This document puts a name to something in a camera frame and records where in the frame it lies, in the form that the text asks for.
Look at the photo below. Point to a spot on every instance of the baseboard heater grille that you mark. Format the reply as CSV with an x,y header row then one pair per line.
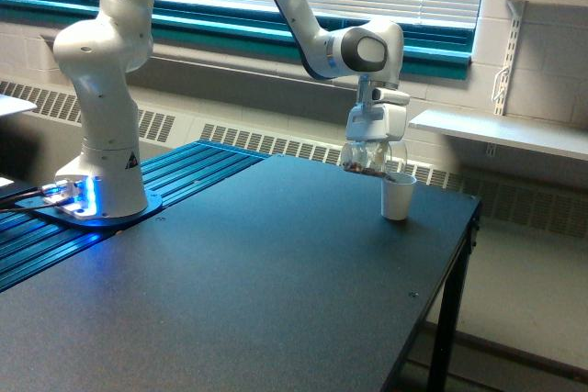
x,y
533,206

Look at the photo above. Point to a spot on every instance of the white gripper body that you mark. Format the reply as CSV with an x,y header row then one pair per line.
x,y
380,122

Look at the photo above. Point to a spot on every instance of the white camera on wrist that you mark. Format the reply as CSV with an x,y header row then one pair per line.
x,y
370,92

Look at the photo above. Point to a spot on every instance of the blue aluminium rail bench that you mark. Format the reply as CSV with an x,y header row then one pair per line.
x,y
32,243

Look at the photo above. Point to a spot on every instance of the teal window frame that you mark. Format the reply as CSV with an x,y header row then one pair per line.
x,y
429,50

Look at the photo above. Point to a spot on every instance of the black table leg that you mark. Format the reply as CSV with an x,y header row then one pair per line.
x,y
450,307

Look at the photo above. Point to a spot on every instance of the clear plastic cup with granola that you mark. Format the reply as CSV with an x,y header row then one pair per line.
x,y
376,158

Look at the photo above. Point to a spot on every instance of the white shelf rail standard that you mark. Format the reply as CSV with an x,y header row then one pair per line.
x,y
502,77

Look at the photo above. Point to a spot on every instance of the white paper cup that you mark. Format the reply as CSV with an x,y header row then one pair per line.
x,y
396,195

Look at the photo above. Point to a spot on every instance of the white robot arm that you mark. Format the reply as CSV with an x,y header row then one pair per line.
x,y
105,180

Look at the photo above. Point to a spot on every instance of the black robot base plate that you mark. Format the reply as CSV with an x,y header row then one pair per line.
x,y
53,214

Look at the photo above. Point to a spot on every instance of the white wall shelf lower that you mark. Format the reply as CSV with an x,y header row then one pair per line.
x,y
520,133

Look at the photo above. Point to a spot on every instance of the white board at left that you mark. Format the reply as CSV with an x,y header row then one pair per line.
x,y
10,105

